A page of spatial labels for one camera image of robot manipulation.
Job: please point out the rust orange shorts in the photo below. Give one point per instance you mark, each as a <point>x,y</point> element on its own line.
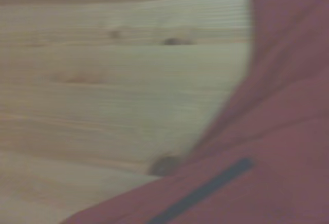
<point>282,131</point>

